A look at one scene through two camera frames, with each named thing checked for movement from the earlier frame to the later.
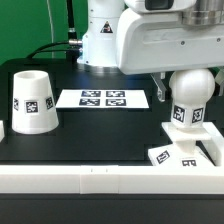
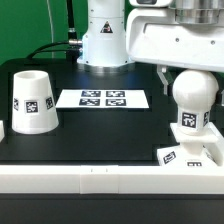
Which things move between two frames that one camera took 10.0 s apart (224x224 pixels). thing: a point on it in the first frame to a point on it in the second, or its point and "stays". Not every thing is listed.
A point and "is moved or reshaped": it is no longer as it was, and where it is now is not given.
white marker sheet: [102, 99] stays
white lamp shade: [33, 106] stays
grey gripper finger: [220, 80] to [222, 92]
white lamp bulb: [190, 89] is moved or reshaped
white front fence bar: [110, 180] stays
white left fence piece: [2, 135] stays
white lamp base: [185, 151] is moved or reshaped
